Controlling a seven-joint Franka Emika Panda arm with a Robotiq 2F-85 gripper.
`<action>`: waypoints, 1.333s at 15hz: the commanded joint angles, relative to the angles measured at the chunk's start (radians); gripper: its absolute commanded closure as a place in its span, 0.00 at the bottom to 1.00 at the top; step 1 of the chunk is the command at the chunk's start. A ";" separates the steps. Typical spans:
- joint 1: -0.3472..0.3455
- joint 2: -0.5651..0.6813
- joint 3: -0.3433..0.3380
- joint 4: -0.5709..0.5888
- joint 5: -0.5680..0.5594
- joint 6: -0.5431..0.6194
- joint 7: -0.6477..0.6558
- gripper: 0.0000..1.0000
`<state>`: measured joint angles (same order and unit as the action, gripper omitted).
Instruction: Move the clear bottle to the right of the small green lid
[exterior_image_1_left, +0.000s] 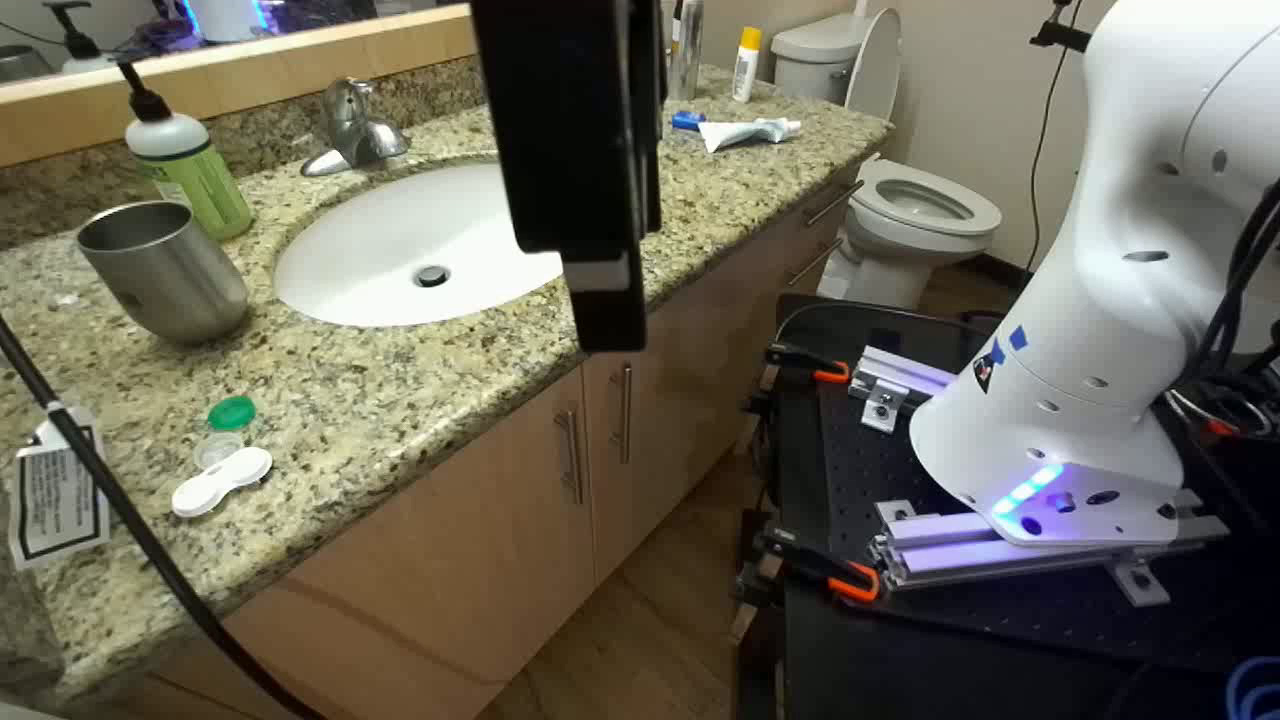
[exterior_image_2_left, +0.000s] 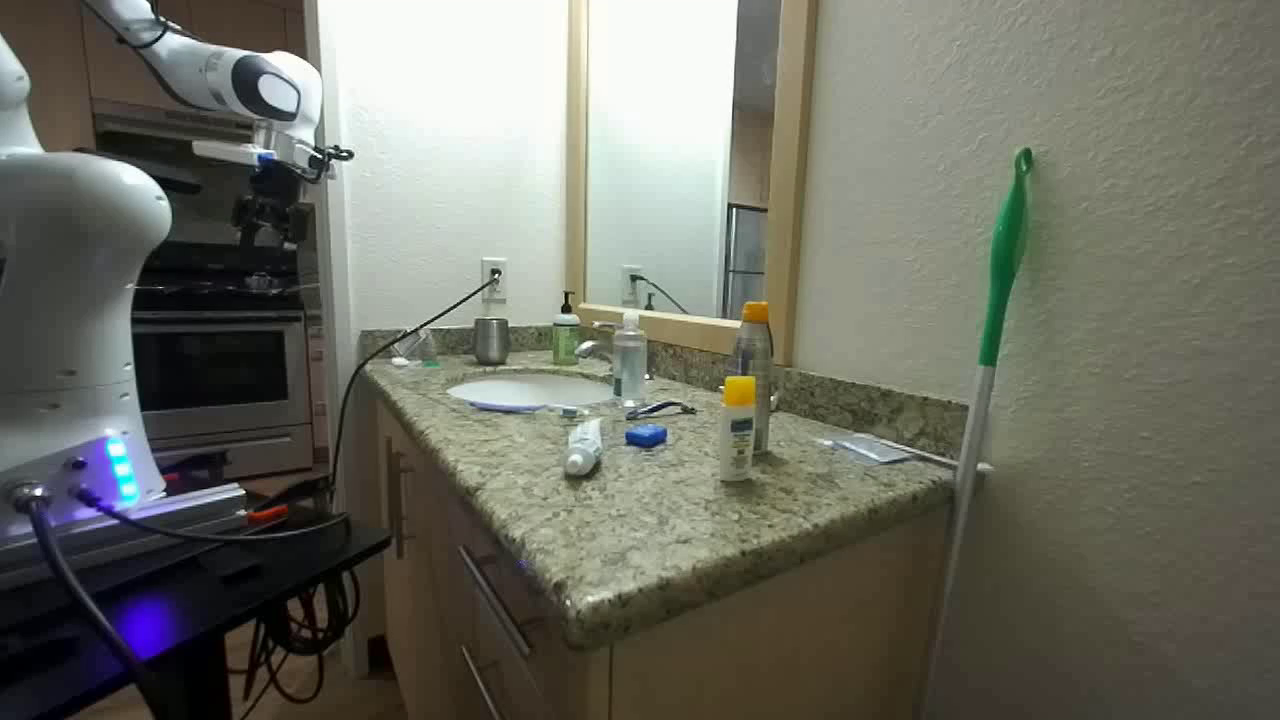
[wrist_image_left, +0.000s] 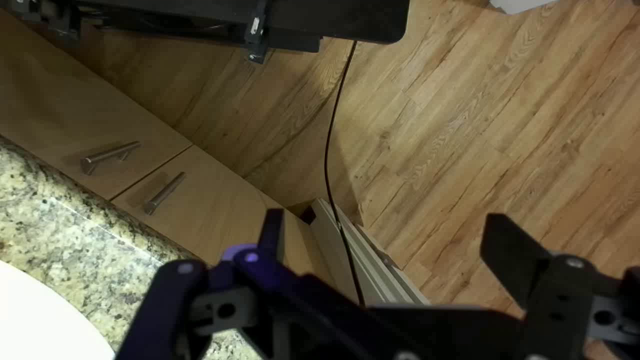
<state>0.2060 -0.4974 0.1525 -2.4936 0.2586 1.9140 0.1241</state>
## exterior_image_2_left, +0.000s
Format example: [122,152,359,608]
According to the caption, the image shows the green soap dispenser bottle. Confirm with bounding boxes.
[547,286,582,369]

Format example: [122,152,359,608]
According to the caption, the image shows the orange clamp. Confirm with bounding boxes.
[243,497,303,530]

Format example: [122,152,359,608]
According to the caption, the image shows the black power cable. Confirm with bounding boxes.
[323,272,503,511]

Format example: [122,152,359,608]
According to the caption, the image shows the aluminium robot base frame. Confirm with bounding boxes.
[0,480,252,580]

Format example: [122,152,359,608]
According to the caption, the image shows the white toothpaste tube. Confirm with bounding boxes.
[560,412,609,483]

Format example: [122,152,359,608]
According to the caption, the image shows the wood framed mirror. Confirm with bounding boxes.
[560,0,821,362]

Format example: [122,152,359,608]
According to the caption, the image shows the steel oven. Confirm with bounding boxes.
[90,102,333,483]

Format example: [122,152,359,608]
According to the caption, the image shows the black robot stand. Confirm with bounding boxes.
[0,511,393,720]

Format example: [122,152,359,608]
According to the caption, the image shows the steel cup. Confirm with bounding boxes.
[470,311,513,369]

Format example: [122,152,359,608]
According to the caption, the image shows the green handled broom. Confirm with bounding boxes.
[915,145,1041,720]

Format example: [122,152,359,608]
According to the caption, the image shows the white bottle with yellow cap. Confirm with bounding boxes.
[715,373,760,486]

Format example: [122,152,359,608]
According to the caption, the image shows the white oval sink basin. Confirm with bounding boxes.
[445,373,618,417]

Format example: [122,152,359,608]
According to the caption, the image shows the clear plastic bottle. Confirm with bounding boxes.
[613,306,652,412]

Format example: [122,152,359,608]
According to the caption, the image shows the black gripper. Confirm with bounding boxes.
[235,154,315,250]

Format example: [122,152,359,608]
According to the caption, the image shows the chrome faucet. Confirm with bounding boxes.
[576,322,618,385]

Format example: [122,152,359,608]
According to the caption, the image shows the metal cabinet door handle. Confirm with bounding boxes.
[382,435,413,559]

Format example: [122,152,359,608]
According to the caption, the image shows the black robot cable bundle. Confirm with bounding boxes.
[11,483,368,710]

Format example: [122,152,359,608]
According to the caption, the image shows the wooden vanity cabinet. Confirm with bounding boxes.
[354,393,955,720]

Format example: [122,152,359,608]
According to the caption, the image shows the metal drawer handle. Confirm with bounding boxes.
[456,539,537,658]
[456,643,503,720]

